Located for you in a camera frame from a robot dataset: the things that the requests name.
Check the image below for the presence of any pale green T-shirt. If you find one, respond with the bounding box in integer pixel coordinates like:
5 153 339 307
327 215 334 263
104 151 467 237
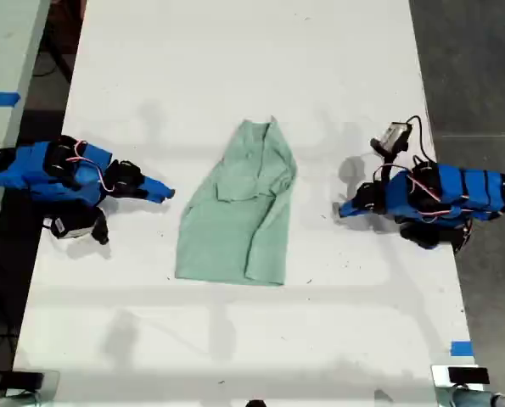
174 114 299 287

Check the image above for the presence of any white side table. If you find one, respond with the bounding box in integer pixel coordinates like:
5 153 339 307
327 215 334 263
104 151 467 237
0 0 52 266

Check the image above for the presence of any short blue tape strip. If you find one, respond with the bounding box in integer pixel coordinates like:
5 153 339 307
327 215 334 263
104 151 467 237
450 340 474 358

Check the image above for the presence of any small black box, white plate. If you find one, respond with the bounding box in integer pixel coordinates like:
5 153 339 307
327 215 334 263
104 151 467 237
430 364 491 389

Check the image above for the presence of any small black box, clear plate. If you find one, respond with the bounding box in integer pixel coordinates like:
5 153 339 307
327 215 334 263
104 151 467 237
3 369 61 399

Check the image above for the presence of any grey pipe clamp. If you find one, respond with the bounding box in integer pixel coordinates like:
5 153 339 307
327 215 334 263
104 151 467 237
0 390 42 407
435 384 505 407

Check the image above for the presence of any short black camera stalk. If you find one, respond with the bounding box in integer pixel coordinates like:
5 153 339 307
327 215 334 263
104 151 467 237
89 208 110 246
378 150 396 184

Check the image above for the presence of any black silver camera box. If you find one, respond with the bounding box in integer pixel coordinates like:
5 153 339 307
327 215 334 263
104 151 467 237
370 121 414 154

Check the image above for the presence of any black white camera box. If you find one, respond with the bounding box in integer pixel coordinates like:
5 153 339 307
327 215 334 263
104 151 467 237
47 215 98 241

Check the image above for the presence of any black floor cable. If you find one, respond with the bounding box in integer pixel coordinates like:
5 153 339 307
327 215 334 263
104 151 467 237
32 40 73 80

